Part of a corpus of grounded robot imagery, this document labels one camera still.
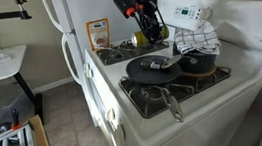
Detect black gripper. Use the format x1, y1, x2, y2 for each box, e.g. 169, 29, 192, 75
132, 0, 169, 47

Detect white gas stove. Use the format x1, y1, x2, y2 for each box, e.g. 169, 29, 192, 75
74, 0, 262, 146

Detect white checked dish towel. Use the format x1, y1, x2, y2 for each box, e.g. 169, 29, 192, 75
171, 19, 223, 60

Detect small black burner grate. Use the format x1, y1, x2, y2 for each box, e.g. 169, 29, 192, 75
94, 35, 172, 68

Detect orange food packet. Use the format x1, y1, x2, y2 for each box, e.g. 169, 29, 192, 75
84, 16, 113, 53

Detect white refrigerator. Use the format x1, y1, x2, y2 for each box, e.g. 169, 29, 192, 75
39, 0, 191, 133

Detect round cork trivet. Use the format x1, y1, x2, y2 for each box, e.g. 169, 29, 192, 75
180, 63, 220, 81

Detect large black burner grate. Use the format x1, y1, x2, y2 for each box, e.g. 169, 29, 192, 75
117, 63, 237, 122

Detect black clamp with orange grip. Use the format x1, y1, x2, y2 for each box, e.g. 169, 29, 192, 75
9, 107, 23, 132

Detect black wrist camera orange clips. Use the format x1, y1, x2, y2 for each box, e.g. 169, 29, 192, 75
112, 0, 147, 21

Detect black frying pan steel handle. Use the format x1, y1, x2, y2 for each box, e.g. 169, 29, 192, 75
123, 50, 189, 129

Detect dark pot with steel handle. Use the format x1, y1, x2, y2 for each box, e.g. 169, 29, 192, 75
138, 38, 219, 82

